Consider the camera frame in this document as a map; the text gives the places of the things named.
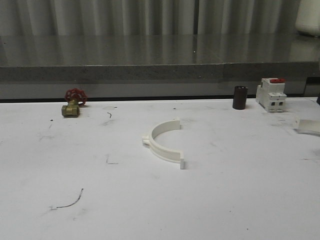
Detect white circuit breaker red switch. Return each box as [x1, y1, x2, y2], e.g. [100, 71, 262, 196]
[255, 77, 287, 112]

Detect brass valve red handwheel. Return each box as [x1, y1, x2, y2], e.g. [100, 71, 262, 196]
[61, 88, 88, 117]

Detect white half pipe clamp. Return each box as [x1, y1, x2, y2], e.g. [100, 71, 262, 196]
[141, 117, 185, 170]
[293, 117, 320, 136]

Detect dark brown cylindrical capacitor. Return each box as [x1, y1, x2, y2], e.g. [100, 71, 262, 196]
[232, 86, 248, 110]

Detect grey stone counter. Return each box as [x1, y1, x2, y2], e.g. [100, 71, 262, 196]
[0, 33, 320, 102]

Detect white container on counter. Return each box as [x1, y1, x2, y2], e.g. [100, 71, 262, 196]
[295, 0, 320, 37]

